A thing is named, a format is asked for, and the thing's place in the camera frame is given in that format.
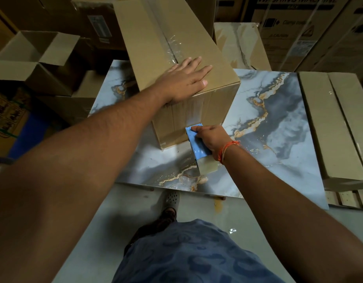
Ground person's left hand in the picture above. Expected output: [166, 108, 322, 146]
[153, 57, 213, 104]

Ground person's right hand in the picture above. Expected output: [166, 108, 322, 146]
[191, 124, 233, 157]

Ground blue tape dispenser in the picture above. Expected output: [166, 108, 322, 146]
[185, 123, 214, 162]

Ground tall taped cardboard box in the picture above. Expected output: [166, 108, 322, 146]
[113, 0, 241, 150]

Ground person's right forearm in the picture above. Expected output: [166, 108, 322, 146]
[221, 143, 363, 283]

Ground person's left forearm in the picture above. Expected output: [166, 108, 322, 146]
[0, 85, 174, 283]

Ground orange thread wristband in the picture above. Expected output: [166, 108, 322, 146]
[217, 140, 240, 165]

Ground marble pattern panel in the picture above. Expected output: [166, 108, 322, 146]
[214, 22, 272, 71]

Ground white perforated clog shoe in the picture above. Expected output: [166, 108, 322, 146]
[157, 190, 181, 210]

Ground plain cardboard box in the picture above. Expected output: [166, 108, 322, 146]
[37, 70, 106, 126]

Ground person's leg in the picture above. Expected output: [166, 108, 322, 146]
[123, 207, 178, 255]

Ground brown carton with white label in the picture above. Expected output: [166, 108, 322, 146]
[0, 0, 127, 51]

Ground large printed appliance carton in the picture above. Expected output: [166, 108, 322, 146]
[243, 0, 363, 73]

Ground blue patterned shorts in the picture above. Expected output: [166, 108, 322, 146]
[112, 219, 286, 283]

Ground flat closed cardboard box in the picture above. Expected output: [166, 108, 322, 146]
[298, 72, 363, 192]

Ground open empty cardboard box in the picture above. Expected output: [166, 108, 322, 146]
[0, 30, 91, 97]

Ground blue plastic object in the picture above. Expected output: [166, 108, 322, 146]
[7, 111, 54, 160]

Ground wooden pallet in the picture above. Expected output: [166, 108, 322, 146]
[324, 189, 363, 210]

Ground yellow printed carton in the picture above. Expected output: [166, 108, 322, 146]
[0, 88, 32, 158]

